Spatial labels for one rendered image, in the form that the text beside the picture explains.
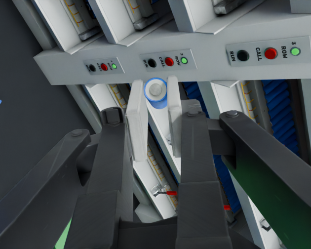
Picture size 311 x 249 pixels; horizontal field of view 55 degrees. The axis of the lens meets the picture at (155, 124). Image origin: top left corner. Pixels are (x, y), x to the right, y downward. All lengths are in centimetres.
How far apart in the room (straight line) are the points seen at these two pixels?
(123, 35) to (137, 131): 50
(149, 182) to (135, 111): 87
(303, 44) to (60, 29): 54
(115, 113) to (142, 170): 84
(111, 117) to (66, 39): 64
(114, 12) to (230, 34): 25
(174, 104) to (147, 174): 85
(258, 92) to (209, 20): 18
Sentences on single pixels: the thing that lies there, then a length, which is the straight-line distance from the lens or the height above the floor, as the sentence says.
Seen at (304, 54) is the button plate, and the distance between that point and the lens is 47.
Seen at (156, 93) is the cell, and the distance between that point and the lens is 22.
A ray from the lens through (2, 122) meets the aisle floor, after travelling 89.
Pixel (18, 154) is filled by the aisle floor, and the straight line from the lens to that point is 92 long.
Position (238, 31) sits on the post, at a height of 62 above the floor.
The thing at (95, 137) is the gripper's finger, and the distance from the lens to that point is 16.
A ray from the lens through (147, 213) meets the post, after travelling 122.
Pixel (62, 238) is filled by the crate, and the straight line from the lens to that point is 107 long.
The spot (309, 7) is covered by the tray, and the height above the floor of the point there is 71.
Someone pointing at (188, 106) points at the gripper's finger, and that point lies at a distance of 18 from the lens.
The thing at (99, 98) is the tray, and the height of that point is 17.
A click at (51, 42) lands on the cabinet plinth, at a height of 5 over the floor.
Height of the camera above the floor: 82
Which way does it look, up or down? 40 degrees down
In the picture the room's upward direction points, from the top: 95 degrees clockwise
